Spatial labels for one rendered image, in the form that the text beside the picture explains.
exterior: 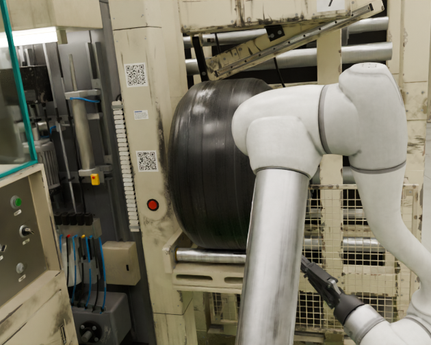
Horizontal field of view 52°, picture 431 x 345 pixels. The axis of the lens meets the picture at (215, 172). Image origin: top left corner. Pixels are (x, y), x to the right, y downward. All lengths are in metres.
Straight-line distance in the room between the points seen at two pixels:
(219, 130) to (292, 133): 0.48
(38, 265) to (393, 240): 1.10
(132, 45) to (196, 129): 0.38
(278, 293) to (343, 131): 0.30
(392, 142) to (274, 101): 0.22
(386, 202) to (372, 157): 0.10
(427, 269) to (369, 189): 0.27
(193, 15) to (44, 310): 1.12
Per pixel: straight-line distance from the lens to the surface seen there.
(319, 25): 1.75
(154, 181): 1.54
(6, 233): 1.44
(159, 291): 1.72
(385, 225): 0.90
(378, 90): 0.79
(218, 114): 1.29
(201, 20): 1.68
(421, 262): 1.03
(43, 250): 1.59
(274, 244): 0.78
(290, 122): 0.81
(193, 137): 1.27
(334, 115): 0.80
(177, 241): 1.56
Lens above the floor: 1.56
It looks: 15 degrees down
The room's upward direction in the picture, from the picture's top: 5 degrees counter-clockwise
